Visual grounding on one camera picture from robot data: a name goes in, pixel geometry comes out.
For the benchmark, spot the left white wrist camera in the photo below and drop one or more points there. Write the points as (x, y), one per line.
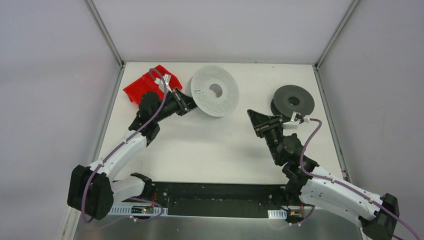
(164, 83)

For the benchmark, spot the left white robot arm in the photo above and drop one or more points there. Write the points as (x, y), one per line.
(94, 189)

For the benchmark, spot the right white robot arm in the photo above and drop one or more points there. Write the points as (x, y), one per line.
(311, 184)

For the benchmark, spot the right white cable duct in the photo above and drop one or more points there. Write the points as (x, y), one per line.
(279, 214)

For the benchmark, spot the red plastic bin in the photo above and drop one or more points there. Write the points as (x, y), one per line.
(146, 83)

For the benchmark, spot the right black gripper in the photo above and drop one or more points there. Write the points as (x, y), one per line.
(266, 124)

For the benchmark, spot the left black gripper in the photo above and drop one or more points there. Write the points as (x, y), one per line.
(180, 102)

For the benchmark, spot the white cable duct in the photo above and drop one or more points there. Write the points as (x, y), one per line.
(136, 210)
(279, 214)

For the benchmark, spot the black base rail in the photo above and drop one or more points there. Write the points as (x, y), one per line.
(226, 200)

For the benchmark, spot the left white cable duct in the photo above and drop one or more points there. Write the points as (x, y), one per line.
(136, 210)

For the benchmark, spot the dark grey spool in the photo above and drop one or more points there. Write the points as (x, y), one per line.
(292, 98)

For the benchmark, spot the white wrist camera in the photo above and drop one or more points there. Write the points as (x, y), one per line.
(295, 120)
(164, 83)

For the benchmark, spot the white perforated spool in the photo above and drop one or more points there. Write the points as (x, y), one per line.
(214, 90)

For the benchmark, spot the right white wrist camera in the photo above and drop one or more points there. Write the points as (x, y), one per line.
(295, 120)

